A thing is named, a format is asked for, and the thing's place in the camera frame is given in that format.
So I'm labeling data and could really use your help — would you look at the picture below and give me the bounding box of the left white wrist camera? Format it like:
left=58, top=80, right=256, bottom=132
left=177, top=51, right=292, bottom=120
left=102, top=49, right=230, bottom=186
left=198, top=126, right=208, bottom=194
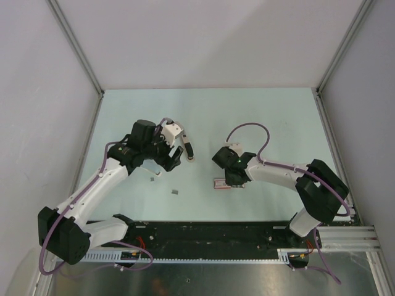
left=160, top=121, right=184, bottom=147

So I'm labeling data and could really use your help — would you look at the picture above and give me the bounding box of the purple cable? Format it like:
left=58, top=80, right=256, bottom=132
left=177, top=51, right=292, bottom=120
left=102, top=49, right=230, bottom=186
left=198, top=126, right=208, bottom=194
left=227, top=122, right=351, bottom=285
left=38, top=116, right=154, bottom=277

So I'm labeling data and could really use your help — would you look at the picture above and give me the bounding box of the left aluminium corner post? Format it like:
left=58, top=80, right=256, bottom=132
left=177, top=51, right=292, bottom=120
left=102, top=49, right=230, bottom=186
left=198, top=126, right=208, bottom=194
left=46, top=0, right=104, bottom=96

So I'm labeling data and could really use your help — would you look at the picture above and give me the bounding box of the aluminium corner post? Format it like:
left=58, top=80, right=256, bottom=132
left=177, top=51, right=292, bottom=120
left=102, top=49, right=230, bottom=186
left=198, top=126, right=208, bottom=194
left=46, top=0, right=104, bottom=96
left=316, top=0, right=374, bottom=93

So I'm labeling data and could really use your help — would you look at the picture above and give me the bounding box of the light blue stapler cover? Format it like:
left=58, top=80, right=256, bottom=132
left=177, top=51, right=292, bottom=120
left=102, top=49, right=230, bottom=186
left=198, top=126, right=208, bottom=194
left=141, top=166, right=162, bottom=177

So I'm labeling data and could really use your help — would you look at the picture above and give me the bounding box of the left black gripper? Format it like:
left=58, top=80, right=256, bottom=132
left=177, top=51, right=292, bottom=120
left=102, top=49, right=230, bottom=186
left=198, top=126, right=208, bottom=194
left=143, top=126, right=183, bottom=171

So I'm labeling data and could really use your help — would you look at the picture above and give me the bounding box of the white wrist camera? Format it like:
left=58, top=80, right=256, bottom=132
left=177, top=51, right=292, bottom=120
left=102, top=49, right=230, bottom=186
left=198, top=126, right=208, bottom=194
left=224, top=141, right=243, bottom=153
left=160, top=121, right=184, bottom=147

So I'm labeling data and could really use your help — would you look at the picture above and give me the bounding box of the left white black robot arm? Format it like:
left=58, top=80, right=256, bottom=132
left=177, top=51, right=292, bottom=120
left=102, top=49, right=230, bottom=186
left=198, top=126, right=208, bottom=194
left=38, top=118, right=184, bottom=265

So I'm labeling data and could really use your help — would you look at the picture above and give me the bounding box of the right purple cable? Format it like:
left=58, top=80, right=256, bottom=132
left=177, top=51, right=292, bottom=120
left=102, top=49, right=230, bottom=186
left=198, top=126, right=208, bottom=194
left=227, top=122, right=351, bottom=285

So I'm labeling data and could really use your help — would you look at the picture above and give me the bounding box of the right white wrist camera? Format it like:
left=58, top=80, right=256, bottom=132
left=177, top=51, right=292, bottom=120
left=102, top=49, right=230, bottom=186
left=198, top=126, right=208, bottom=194
left=224, top=141, right=243, bottom=153

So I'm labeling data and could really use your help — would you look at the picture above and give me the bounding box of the grey slotted cable duct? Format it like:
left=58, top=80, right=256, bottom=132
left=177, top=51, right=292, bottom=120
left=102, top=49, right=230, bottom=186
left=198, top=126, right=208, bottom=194
left=80, top=249, right=312, bottom=265

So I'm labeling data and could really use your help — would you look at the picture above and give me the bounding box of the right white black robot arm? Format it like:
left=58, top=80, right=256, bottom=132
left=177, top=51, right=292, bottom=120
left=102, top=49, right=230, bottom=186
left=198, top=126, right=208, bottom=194
left=212, top=145, right=351, bottom=247

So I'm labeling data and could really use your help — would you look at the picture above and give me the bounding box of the red white staple box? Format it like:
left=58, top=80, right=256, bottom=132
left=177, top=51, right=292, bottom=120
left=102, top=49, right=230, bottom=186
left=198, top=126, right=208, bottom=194
left=214, top=178, right=246, bottom=189

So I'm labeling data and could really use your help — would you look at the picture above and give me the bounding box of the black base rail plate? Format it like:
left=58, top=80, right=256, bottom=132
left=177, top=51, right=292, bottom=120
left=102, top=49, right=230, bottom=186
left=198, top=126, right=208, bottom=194
left=101, top=220, right=323, bottom=260

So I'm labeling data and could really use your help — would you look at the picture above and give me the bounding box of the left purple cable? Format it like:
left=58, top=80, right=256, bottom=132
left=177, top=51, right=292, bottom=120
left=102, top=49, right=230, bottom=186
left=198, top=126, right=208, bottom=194
left=38, top=116, right=154, bottom=277

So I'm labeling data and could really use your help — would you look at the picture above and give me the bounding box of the right aluminium corner post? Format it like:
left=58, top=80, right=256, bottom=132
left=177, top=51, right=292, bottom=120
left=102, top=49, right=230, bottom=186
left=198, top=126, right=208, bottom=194
left=316, top=0, right=374, bottom=93

